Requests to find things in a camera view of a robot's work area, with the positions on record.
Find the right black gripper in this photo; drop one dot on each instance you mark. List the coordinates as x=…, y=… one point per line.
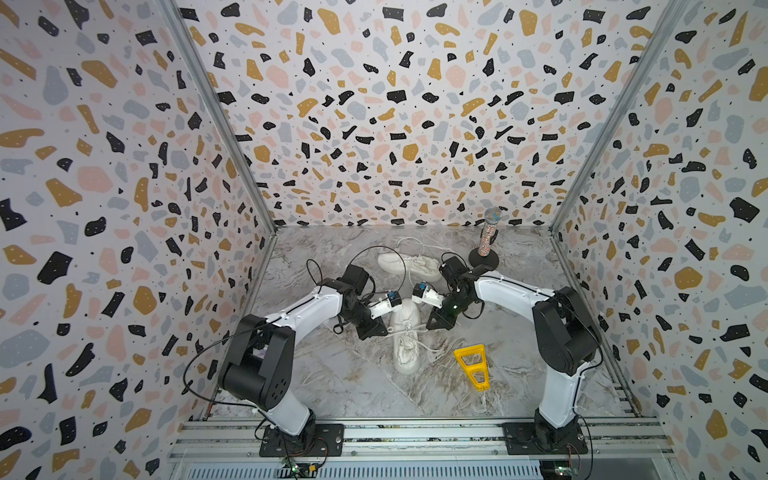
x=438, y=320

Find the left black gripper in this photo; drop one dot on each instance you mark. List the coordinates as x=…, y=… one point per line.
x=374, y=327

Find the white knit sneaker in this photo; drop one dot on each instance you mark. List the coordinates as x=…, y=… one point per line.
x=409, y=312
x=422, y=267

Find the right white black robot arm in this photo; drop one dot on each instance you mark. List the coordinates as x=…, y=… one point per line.
x=566, y=333

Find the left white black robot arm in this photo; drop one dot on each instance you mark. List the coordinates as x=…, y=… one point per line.
x=258, y=365

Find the yellow plastic triangular stand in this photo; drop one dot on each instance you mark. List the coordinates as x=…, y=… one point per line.
x=474, y=364

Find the sprinkle tube on black base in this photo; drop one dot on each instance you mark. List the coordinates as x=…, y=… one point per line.
x=483, y=254

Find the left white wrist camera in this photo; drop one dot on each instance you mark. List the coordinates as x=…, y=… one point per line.
x=391, y=302

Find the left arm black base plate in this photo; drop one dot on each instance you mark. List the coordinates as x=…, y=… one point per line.
x=316, y=440

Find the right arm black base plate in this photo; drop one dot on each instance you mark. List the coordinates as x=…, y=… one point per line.
x=540, y=438

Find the front aluminium rail frame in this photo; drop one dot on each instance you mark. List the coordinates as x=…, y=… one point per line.
x=442, y=448

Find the left aluminium corner post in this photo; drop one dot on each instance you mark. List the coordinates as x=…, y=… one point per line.
x=172, y=17

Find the aluminium corner post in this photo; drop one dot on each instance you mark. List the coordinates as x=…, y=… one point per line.
x=172, y=17
x=664, y=29

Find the right aluminium corner post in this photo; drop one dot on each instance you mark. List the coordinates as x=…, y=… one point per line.
x=664, y=29

